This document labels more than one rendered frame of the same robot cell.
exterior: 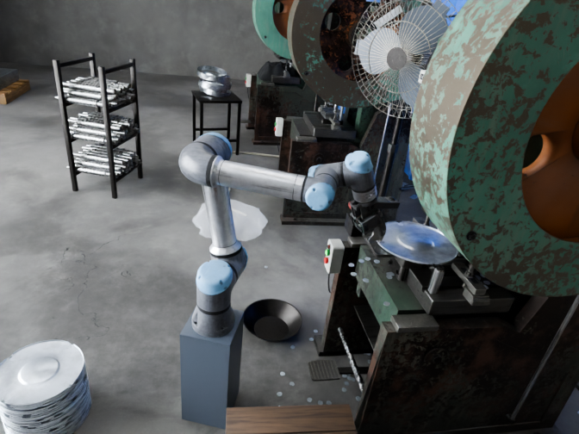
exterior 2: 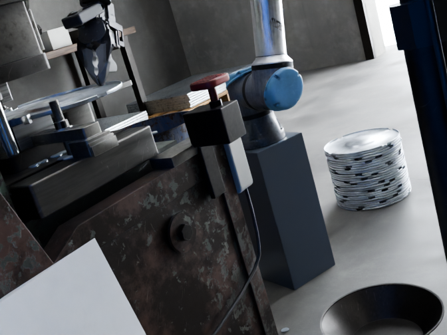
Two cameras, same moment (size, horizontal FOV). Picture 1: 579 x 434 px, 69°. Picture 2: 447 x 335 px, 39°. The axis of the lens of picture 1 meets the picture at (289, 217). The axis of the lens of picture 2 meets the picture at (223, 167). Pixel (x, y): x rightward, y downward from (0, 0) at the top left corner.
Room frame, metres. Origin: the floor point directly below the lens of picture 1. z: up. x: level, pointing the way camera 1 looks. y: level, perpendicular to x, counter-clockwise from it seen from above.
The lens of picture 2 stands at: (2.53, -1.03, 0.90)
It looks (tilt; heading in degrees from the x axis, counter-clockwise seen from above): 15 degrees down; 142
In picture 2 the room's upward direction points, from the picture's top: 16 degrees counter-clockwise
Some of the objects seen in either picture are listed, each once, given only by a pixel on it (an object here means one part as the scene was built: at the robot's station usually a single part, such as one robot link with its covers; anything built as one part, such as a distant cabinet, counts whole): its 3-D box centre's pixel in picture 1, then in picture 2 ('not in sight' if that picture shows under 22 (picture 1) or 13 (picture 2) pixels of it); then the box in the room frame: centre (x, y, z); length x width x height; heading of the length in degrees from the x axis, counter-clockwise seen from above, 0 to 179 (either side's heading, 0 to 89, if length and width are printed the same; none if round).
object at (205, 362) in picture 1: (212, 366); (279, 208); (1.13, 0.23, 0.23); 0.18 x 0.18 x 0.45; 83
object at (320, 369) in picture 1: (376, 369); not in sight; (1.29, -0.44, 0.14); 0.59 x 0.10 x 0.05; 103
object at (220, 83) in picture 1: (215, 109); not in sight; (4.10, 0.85, 0.40); 0.45 x 0.40 x 0.79; 25
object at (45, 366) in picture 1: (39, 370); (361, 141); (1.02, 0.82, 0.23); 0.29 x 0.29 x 0.01
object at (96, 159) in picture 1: (102, 126); not in sight; (3.01, 1.47, 0.47); 0.46 x 0.43 x 0.95; 83
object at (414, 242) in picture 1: (414, 240); (54, 102); (1.30, -0.45, 0.79); 0.29 x 0.29 x 0.01
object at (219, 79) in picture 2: not in sight; (213, 96); (1.59, -0.28, 0.72); 0.07 x 0.06 x 0.08; 103
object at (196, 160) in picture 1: (252, 178); not in sight; (1.12, 0.12, 1.03); 0.49 x 0.11 x 0.12; 80
